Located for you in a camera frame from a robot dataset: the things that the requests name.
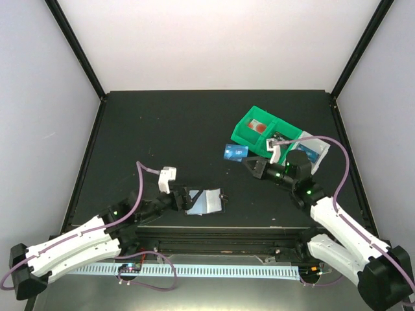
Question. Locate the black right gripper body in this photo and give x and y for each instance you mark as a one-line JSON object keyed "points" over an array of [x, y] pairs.
{"points": [[284, 179]]}

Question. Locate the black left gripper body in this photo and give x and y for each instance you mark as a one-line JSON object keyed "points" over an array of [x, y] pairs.
{"points": [[177, 205]]}

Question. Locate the blue credit card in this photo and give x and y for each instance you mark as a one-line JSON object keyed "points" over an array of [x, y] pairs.
{"points": [[235, 152]]}

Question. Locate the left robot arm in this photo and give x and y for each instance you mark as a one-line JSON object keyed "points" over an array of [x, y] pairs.
{"points": [[109, 235]]}

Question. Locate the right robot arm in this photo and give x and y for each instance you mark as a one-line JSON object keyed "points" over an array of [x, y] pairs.
{"points": [[382, 274]]}

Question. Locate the blue card in white bin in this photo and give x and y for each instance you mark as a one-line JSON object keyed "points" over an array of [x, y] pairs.
{"points": [[311, 154]]}

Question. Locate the dark card in bin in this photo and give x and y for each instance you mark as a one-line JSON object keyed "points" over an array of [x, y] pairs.
{"points": [[279, 136]]}

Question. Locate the red card in bin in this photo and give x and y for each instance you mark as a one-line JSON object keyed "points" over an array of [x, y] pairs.
{"points": [[257, 126]]}

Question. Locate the green plastic bin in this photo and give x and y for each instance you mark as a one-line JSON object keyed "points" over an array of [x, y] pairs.
{"points": [[242, 134], [277, 129]]}

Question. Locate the left controller board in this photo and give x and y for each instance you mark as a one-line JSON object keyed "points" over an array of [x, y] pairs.
{"points": [[129, 268]]}

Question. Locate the controller board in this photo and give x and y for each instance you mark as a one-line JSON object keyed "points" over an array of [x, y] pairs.
{"points": [[314, 271], [129, 268]]}

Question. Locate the right controller board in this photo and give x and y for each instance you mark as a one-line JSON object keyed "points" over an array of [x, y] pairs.
{"points": [[314, 271]]}

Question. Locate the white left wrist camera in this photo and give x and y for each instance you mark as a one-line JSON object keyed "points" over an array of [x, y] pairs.
{"points": [[167, 175]]}

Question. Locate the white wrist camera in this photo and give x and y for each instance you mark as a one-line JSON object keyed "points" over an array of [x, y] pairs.
{"points": [[274, 146], [167, 175]]}

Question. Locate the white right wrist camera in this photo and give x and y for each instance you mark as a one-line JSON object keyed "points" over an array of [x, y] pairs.
{"points": [[274, 146]]}

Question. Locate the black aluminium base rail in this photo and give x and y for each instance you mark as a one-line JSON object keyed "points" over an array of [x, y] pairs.
{"points": [[281, 242]]}

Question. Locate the white slotted cable duct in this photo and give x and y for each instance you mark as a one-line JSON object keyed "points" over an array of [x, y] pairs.
{"points": [[194, 270]]}

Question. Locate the black corner frame post right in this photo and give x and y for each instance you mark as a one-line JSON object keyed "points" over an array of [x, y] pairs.
{"points": [[368, 34]]}

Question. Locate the black corner frame post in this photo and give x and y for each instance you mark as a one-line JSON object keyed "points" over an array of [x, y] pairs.
{"points": [[70, 36], [368, 34]]}

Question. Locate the black corner frame post left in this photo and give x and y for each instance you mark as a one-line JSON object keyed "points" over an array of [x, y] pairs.
{"points": [[70, 36]]}

